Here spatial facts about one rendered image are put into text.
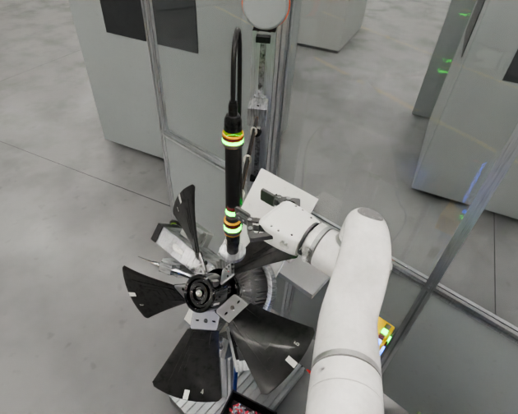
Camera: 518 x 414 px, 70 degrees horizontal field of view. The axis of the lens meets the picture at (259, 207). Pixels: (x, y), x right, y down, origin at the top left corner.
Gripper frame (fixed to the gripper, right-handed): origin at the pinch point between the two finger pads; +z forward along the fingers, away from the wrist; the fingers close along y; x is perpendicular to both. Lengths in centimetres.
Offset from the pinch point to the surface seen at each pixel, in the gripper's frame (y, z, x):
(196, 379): -18, 5, -67
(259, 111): 47, 38, -9
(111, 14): 121, 252, -32
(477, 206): 70, -37, -23
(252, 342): -4.9, -6.1, -46.8
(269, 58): 58, 43, 6
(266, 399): 23, 3, -159
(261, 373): -9, -13, -49
